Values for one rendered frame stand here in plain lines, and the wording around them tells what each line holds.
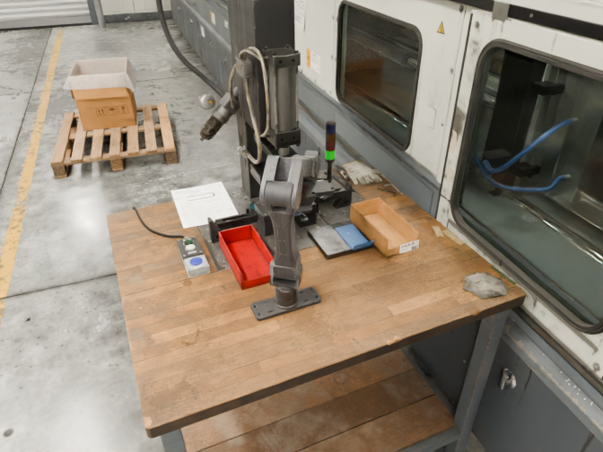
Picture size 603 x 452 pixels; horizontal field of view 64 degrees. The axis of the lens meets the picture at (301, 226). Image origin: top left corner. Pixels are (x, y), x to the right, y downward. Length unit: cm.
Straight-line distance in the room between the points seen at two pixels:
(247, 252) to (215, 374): 50
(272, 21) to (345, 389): 142
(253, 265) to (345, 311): 35
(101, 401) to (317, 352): 141
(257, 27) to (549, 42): 79
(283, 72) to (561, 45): 73
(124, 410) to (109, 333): 52
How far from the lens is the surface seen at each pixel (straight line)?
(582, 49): 137
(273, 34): 155
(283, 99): 152
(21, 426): 256
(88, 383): 259
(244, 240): 168
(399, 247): 163
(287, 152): 161
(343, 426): 199
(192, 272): 155
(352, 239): 165
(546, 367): 170
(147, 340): 139
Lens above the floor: 187
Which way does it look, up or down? 34 degrees down
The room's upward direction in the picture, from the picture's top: straight up
